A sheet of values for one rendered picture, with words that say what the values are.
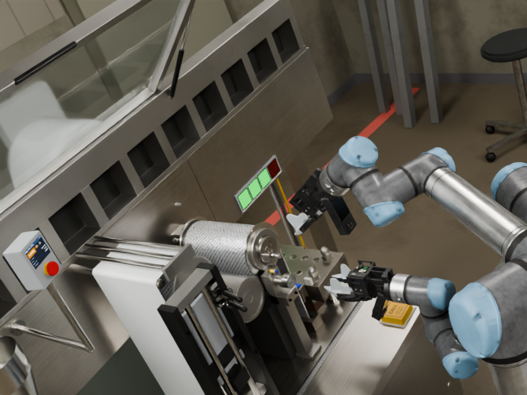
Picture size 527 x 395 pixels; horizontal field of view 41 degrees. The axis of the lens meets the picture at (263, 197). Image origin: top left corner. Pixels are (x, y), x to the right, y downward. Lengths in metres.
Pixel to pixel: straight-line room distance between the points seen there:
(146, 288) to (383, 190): 0.60
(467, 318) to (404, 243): 2.68
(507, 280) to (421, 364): 0.98
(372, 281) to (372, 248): 2.10
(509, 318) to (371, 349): 0.84
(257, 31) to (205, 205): 0.63
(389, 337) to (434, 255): 1.76
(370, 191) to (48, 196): 0.82
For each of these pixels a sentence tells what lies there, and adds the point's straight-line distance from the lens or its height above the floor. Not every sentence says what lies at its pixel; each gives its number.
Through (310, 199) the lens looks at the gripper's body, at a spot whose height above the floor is 1.45.
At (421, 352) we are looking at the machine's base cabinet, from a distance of 2.21.
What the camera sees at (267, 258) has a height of 1.23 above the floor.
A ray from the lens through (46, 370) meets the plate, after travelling 1.94.
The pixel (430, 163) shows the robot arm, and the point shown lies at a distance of 1.56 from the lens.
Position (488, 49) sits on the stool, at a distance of 4.24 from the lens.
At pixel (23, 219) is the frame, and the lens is 1.84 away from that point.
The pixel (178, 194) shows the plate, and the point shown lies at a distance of 2.15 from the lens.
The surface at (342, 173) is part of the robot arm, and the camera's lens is 1.55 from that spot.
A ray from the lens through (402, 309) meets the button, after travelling 2.10.
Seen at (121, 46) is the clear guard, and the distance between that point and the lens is 1.71.
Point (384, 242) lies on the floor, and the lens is 3.98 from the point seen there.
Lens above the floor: 2.28
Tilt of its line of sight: 28 degrees down
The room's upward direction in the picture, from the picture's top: 23 degrees counter-clockwise
